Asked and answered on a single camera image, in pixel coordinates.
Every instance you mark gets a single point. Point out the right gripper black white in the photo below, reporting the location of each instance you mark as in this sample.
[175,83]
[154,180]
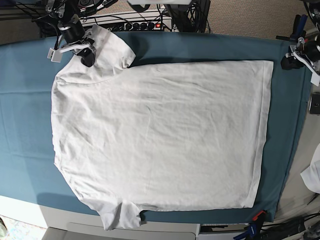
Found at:
[74,39]

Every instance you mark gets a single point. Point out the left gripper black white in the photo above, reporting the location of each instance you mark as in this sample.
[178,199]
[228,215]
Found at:
[304,53]

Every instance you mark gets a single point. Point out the white T-shirt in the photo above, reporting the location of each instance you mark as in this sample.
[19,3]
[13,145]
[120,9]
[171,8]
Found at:
[159,137]

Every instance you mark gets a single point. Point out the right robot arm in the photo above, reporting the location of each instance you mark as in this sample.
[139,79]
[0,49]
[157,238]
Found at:
[62,10]

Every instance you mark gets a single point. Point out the blue black clamp top right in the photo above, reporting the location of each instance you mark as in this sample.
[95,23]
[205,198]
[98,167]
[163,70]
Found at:
[298,26]

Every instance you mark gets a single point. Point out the blue black clamp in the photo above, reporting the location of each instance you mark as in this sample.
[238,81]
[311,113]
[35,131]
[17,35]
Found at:
[252,232]
[298,26]

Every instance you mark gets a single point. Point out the smartphone at table edge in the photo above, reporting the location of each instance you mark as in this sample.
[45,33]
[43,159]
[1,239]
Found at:
[314,105]

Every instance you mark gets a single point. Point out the white cloth at right edge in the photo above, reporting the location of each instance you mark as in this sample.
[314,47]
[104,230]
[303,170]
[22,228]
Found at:
[311,177]

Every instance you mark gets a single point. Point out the teal table cloth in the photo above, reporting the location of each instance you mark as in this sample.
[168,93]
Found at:
[27,170]

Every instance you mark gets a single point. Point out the orange black clamp bottom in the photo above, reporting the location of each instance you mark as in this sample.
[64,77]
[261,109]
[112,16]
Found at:
[260,214]

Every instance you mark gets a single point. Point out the blue black clamp bottom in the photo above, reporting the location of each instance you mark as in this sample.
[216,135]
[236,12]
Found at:
[252,232]

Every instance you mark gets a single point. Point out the white power strip red switch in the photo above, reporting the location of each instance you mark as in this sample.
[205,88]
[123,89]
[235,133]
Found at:
[138,27]

